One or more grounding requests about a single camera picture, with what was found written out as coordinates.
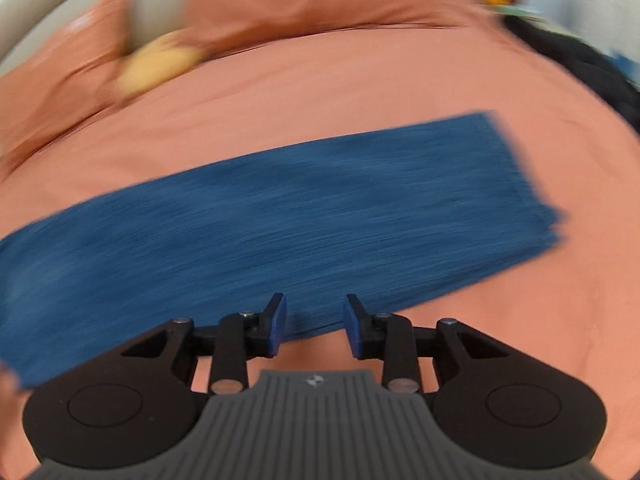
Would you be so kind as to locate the orange bed sheet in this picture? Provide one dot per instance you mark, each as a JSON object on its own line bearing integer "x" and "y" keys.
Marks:
{"x": 350, "y": 85}

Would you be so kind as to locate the blue denim pants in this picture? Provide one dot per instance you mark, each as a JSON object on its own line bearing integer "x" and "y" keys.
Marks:
{"x": 300, "y": 210}

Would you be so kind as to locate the dark cloth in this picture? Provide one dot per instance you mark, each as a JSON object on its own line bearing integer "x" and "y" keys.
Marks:
{"x": 580, "y": 70}

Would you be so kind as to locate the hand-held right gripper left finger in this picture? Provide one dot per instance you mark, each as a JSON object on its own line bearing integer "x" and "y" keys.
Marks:
{"x": 276, "y": 322}

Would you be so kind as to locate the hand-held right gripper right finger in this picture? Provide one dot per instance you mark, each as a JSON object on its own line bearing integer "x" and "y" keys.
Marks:
{"x": 352, "y": 327}

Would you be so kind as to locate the beige padded headboard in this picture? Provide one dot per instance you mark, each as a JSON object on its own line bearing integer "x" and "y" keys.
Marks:
{"x": 155, "y": 0}

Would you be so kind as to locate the yellow cushion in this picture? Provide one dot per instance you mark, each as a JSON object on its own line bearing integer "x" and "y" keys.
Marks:
{"x": 155, "y": 62}

